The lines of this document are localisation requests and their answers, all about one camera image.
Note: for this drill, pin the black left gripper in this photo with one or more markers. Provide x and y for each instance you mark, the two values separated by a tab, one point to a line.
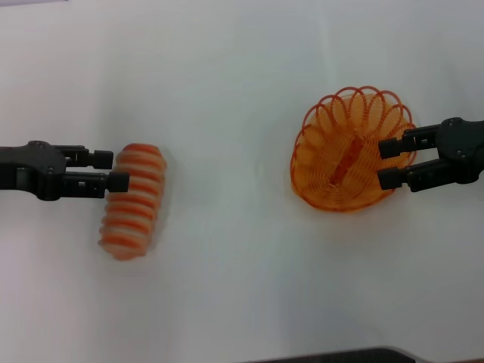
34	170

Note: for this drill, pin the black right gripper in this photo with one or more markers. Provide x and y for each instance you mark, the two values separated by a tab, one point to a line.
463	151

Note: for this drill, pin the orange white striped bread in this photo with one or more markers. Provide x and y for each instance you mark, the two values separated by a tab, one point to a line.
136	200

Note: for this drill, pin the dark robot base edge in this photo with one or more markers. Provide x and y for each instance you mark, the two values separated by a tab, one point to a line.
359	356

